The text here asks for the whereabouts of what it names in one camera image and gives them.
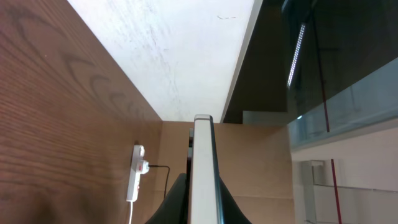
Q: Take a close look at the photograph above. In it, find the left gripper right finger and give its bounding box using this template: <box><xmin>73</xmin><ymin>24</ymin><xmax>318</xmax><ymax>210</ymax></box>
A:
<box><xmin>219</xmin><ymin>178</ymin><xmax>251</xmax><ymax>224</ymax></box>

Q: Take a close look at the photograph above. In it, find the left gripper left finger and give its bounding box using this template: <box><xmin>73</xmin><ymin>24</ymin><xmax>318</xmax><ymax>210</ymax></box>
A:
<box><xmin>146</xmin><ymin>173</ymin><xmax>188</xmax><ymax>224</ymax></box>

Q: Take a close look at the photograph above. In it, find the black Samsung flip phone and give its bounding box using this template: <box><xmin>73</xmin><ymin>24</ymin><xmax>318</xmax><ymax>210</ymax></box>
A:
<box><xmin>188</xmin><ymin>114</ymin><xmax>224</xmax><ymax>224</ymax></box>

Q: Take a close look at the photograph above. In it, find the white USB charger plug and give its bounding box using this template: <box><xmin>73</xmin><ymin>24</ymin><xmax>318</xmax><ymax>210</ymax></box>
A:
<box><xmin>136</xmin><ymin>159</ymin><xmax>149</xmax><ymax>175</ymax></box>

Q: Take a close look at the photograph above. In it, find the white power strip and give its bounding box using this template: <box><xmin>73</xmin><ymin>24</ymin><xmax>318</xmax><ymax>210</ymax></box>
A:
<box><xmin>126</xmin><ymin>145</ymin><xmax>145</xmax><ymax>202</ymax></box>

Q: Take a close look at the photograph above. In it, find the black charging cable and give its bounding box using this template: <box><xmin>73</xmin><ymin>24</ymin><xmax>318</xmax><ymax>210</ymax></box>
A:
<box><xmin>148</xmin><ymin>164</ymin><xmax>171</xmax><ymax>200</ymax></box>

